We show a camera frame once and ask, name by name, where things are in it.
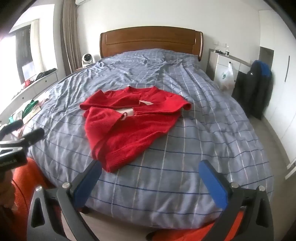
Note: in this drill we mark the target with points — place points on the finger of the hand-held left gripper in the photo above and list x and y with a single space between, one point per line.
34 135
12 126

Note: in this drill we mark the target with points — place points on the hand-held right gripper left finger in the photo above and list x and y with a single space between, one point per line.
87 183

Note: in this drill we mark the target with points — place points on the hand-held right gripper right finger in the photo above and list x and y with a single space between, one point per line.
212 183

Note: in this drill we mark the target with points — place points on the red knit sweater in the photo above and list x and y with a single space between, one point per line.
129 139

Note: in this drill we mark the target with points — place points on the pile of clothes on bed edge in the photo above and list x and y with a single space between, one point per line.
45 101

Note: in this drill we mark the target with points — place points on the dark clothes pile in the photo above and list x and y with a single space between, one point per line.
45 73

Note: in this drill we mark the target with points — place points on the teal garment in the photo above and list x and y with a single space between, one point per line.
12 120

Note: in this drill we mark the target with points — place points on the beige buttoned garment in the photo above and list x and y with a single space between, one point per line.
34 112

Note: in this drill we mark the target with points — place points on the green garment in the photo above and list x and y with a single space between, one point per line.
30 105

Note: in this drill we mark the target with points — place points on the person's orange fleece clothing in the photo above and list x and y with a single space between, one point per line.
23 185

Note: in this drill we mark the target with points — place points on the grey plaid duvet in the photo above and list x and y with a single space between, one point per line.
185 150

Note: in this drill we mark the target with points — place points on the small red cloth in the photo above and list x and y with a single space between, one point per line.
27 83

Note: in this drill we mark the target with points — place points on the white window bench cabinet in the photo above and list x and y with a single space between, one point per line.
44 81

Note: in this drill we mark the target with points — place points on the window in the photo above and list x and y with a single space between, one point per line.
25 51

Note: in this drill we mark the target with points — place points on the wooden nightstand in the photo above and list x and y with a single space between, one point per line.
81 67

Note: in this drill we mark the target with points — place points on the white desk fan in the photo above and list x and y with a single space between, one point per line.
87 59

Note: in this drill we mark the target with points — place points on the dark jacket with blue lining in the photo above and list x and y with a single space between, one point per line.
252 92

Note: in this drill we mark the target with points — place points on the white plastic bag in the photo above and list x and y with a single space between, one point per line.
225 78

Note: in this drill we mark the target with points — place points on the brown curtain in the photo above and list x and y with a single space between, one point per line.
69 34

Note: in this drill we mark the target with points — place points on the white wardrobe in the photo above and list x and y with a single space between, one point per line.
282 92

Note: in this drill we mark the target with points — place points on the white dresser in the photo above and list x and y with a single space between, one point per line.
222 62

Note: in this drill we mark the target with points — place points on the small clear bottle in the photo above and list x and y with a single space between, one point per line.
227 51

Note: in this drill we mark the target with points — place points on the white air conditioner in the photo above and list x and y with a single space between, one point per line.
82 1

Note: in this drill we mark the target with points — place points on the wooden headboard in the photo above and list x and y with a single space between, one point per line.
150 38

